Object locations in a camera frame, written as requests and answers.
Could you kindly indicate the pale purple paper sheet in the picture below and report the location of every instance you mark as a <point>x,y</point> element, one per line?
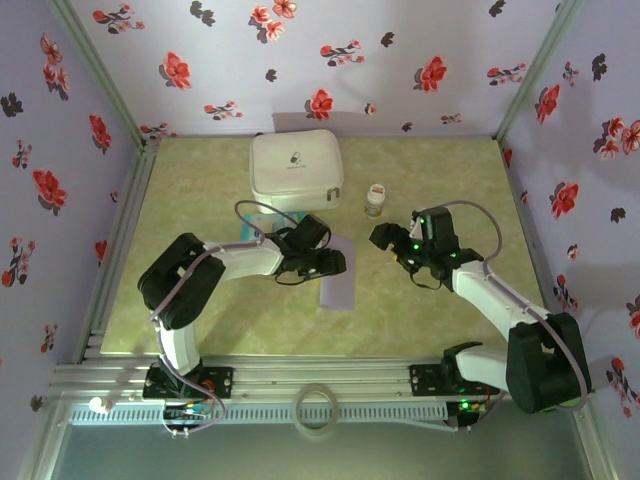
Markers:
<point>341,292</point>

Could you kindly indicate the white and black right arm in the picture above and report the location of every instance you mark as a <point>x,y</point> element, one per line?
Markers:
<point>500,300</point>

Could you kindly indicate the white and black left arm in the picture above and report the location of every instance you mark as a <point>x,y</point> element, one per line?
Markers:
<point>245,262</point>

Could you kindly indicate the small white pill bottle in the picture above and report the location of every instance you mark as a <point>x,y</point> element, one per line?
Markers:
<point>375,202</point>

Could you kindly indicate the teal plastic packet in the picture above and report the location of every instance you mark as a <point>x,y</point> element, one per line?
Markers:
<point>248,231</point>

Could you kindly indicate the white zipped medicine pouch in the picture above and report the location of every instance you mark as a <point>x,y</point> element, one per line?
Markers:
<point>295,170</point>

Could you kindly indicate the clear tape roll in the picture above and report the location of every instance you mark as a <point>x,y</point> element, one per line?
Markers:
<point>296,412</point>

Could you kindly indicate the small electronics board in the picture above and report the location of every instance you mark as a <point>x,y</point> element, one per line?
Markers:
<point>465,407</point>
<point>187,412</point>

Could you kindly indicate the small white cap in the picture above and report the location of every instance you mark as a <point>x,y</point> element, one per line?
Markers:
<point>100,404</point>

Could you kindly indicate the aluminium side rail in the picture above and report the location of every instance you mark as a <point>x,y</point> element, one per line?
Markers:
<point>537,250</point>
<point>117,250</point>

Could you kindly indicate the long aluminium frame rail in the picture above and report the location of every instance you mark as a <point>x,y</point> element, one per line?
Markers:
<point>320,375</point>

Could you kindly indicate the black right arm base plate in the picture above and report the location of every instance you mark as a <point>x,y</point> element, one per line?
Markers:
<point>425,380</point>

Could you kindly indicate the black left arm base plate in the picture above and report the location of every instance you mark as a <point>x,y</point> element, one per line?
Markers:
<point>220,382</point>

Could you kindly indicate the aluminium corner post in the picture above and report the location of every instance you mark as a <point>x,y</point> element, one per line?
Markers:
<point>534,75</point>
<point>102,75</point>

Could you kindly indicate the aluminium frame bar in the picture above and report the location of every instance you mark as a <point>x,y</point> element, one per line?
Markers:
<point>591,440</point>
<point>46,440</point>

